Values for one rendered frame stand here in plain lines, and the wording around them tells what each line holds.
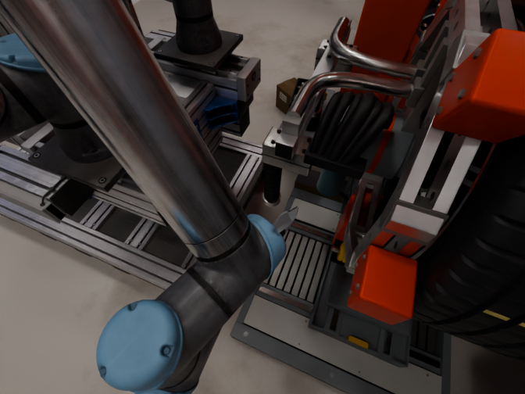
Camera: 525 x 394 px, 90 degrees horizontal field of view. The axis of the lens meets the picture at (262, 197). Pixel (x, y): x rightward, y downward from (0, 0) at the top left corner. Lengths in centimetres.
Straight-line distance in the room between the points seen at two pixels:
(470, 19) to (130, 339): 53
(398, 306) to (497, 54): 31
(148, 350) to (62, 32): 25
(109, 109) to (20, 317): 150
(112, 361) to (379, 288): 34
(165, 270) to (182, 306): 87
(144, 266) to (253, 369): 61
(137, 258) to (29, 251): 73
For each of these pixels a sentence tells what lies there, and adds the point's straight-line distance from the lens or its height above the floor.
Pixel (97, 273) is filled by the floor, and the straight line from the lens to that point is 156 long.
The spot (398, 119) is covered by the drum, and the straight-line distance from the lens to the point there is 61.
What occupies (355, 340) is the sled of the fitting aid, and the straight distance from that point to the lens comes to 115.
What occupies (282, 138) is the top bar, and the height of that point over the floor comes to 98.
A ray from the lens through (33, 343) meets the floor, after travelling 161.
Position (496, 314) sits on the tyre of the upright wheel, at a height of 92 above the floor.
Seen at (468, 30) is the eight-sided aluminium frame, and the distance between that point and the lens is 44.
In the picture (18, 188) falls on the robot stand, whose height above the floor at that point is 73.
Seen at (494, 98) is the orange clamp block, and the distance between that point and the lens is 32.
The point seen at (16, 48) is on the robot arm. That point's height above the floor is 105.
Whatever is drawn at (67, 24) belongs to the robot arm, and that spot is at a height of 120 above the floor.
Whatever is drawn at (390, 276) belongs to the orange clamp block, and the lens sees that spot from 45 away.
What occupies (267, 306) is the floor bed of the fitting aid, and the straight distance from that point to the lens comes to 122.
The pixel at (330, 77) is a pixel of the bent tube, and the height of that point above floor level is 101.
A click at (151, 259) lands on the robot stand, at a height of 23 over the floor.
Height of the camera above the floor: 127
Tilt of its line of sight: 57 degrees down
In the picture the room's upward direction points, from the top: straight up
